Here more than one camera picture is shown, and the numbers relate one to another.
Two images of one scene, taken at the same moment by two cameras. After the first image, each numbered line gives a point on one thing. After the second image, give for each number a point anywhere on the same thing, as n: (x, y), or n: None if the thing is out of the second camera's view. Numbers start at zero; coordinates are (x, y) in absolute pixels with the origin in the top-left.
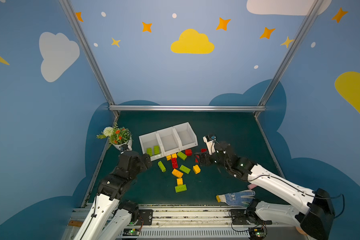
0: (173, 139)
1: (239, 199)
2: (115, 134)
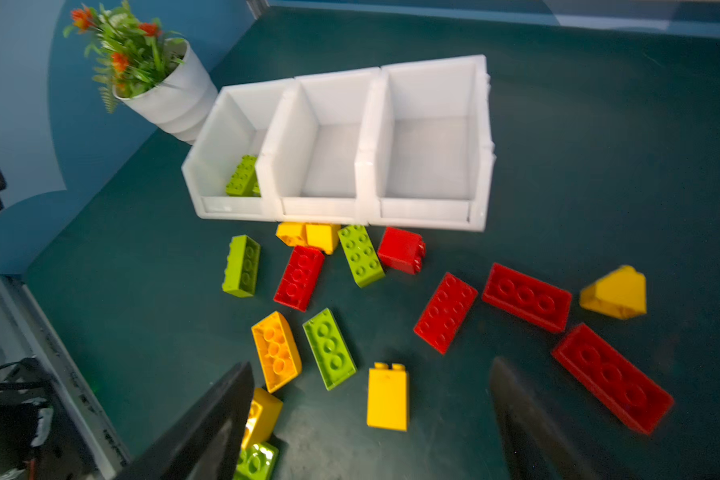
0: (407, 145)
1: None
2: (147, 69)
